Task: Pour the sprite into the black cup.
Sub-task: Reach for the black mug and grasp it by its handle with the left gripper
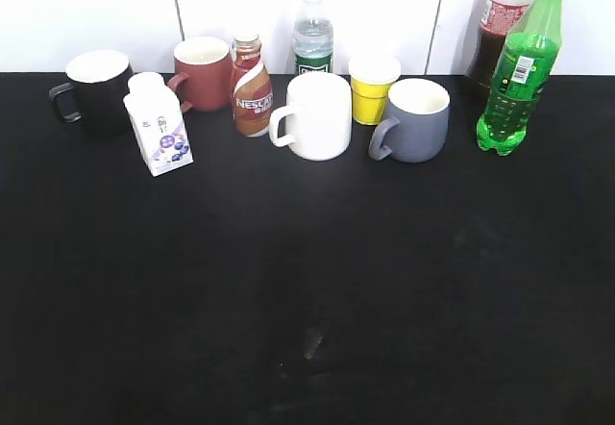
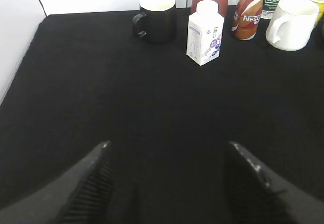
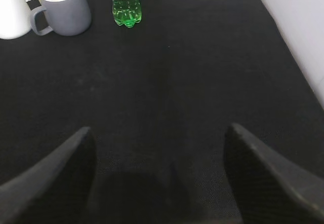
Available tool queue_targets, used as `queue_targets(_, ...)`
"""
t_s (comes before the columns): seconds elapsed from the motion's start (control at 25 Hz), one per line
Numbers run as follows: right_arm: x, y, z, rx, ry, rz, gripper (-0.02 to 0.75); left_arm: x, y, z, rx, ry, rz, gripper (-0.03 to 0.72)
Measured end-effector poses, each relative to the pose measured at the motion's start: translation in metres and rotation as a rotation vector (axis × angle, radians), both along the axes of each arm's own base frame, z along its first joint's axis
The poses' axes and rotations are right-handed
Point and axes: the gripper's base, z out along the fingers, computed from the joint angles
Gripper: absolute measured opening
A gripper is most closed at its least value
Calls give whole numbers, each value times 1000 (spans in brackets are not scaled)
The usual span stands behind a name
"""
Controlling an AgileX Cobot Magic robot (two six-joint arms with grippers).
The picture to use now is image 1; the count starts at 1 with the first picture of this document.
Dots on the black ceramic mug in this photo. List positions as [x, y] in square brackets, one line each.
[98, 81]

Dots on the green plastic soda bottle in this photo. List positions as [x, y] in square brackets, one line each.
[525, 64]

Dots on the Nescafe coffee bottle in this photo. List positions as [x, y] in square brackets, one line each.
[250, 88]

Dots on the yellow paper cup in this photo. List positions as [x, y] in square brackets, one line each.
[371, 78]

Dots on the white ceramic mug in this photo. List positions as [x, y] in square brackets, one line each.
[316, 121]

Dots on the grey ceramic mug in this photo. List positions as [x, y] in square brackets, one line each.
[415, 122]

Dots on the dark red ceramic mug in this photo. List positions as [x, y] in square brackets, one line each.
[203, 68]

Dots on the white blueberry milk carton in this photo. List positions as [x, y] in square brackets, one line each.
[158, 123]

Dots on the clear water bottle green label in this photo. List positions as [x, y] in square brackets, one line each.
[312, 38]

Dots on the cola bottle red label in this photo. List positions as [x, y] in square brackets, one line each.
[497, 17]

